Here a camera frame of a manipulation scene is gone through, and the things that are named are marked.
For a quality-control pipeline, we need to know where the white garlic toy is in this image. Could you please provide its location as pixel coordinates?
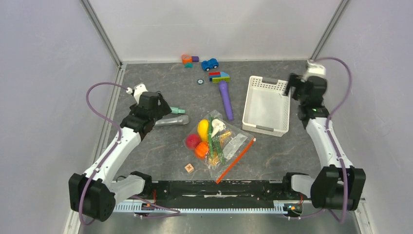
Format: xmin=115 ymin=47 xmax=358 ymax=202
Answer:
xmin=211 ymin=118 xmax=226 ymax=137

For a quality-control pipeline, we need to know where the long green cucumber toy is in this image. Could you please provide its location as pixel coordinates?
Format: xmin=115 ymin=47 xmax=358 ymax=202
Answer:
xmin=207 ymin=116 xmax=213 ymax=159

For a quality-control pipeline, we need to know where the green chili pepper toy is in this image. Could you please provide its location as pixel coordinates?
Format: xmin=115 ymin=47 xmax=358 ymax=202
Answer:
xmin=212 ymin=136 xmax=225 ymax=164

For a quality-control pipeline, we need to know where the clear zip bag orange zipper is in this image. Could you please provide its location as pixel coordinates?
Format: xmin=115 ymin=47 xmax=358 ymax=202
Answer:
xmin=183 ymin=110 xmax=256 ymax=184

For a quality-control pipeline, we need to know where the orange pumpkin toy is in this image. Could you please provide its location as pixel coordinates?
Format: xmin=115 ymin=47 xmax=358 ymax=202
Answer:
xmin=194 ymin=141 xmax=209 ymax=159

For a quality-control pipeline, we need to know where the red apple toy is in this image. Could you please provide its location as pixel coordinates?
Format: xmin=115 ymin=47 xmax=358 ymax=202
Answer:
xmin=185 ymin=134 xmax=202 ymax=150

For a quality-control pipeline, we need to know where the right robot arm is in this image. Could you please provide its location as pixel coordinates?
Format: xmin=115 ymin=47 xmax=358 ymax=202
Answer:
xmin=281 ymin=73 xmax=366 ymax=211

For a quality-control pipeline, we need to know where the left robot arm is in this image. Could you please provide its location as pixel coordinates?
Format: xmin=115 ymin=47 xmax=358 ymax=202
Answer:
xmin=69 ymin=92 xmax=171 ymax=225

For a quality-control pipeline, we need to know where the white plastic basket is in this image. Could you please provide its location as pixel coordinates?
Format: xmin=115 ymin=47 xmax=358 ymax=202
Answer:
xmin=242 ymin=76 xmax=290 ymax=137

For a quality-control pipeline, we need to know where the multicolour brick stack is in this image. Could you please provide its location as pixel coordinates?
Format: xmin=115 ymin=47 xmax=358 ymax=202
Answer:
xmin=208 ymin=72 xmax=230 ymax=83

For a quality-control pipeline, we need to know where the yellow brick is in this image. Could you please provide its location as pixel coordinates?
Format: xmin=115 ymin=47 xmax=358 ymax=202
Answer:
xmin=219 ymin=131 xmax=232 ymax=145

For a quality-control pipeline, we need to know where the blue toy car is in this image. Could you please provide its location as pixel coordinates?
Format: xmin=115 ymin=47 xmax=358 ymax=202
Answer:
xmin=201 ymin=58 xmax=219 ymax=71

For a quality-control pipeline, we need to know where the orange oval block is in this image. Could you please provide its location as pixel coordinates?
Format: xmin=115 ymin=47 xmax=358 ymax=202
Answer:
xmin=208 ymin=154 xmax=220 ymax=166

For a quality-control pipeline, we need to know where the silver toy microphone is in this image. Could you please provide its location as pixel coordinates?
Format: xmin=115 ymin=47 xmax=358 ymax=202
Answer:
xmin=154 ymin=115 xmax=189 ymax=127

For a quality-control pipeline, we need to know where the wooden cube with X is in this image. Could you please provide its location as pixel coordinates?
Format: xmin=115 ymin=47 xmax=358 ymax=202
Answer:
xmin=184 ymin=163 xmax=194 ymax=173

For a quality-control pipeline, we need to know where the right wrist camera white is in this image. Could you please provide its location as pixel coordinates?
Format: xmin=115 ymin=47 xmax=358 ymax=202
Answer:
xmin=301 ymin=59 xmax=326 ymax=81

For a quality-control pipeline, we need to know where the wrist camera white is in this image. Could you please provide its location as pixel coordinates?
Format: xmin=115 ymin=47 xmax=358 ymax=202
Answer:
xmin=126 ymin=83 xmax=148 ymax=104
xmin=301 ymin=59 xmax=326 ymax=81

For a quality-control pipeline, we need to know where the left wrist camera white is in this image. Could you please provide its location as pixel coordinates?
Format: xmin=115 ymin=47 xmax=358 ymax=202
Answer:
xmin=126 ymin=83 xmax=148 ymax=104

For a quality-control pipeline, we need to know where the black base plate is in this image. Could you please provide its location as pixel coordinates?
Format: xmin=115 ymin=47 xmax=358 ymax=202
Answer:
xmin=121 ymin=171 xmax=314 ymax=209

